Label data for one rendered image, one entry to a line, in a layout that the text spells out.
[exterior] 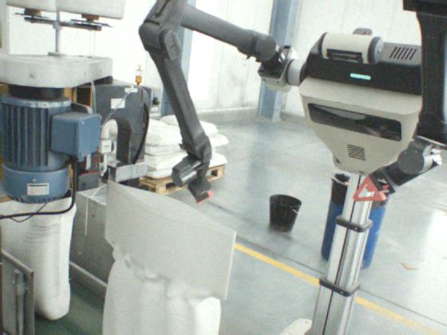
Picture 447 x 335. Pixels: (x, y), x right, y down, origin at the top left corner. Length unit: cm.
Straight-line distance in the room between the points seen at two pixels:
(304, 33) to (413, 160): 901
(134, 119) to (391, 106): 81
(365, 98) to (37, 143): 89
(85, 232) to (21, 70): 130
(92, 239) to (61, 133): 119
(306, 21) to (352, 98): 865
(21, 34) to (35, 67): 413
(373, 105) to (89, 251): 149
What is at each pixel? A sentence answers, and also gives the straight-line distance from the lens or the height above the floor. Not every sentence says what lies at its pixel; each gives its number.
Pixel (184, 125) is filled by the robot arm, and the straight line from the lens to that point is 122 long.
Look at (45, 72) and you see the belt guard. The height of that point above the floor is 140.
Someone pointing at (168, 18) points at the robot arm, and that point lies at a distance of 107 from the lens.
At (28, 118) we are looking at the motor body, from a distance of 104.
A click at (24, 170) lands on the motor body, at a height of 117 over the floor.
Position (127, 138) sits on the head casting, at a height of 116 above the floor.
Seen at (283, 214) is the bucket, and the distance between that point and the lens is 372.
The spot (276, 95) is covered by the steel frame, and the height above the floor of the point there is 60.
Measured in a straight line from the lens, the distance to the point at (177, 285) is 123.
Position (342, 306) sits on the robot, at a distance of 172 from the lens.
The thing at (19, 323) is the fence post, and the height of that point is 53.
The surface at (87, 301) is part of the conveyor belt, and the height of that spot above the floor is 38.
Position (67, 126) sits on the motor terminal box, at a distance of 100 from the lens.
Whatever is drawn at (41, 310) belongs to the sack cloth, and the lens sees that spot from 189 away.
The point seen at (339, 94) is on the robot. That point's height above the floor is 140.
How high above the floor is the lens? 150
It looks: 16 degrees down
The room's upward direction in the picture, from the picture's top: 7 degrees clockwise
